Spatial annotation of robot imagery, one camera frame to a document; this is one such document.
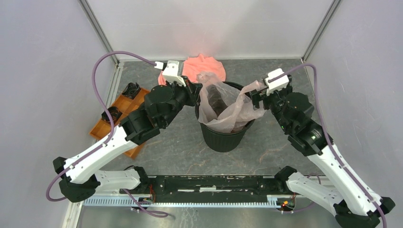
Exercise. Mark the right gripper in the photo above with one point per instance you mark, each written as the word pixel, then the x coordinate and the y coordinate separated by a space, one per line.
pixel 257 96

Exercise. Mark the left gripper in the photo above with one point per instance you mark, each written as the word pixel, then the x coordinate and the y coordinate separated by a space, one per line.
pixel 192 90

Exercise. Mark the pink plastic trash bag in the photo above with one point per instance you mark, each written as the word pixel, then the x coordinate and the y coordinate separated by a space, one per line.
pixel 224 108

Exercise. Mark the black trash bin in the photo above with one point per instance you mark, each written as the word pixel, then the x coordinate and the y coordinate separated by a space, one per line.
pixel 223 142

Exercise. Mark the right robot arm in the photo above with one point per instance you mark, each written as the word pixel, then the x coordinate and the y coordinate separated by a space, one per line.
pixel 351 201

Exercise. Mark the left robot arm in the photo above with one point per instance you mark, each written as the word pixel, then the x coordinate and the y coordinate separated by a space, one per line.
pixel 81 176

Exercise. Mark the salmon pink cloth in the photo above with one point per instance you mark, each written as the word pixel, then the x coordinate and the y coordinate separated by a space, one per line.
pixel 194 66

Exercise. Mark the dark rolled sock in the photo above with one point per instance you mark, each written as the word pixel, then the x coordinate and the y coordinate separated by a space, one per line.
pixel 131 90
pixel 115 113

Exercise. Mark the orange compartment tray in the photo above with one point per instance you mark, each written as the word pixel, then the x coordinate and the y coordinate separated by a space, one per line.
pixel 125 105

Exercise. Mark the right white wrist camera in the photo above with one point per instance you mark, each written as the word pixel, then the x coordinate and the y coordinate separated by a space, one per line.
pixel 277 84

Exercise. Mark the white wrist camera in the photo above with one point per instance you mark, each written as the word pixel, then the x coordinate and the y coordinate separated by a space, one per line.
pixel 171 72
pixel 277 84

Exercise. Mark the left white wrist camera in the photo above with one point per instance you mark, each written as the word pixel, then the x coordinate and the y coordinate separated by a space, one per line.
pixel 171 72

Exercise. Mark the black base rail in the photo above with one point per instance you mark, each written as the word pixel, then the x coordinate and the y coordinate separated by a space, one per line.
pixel 214 191

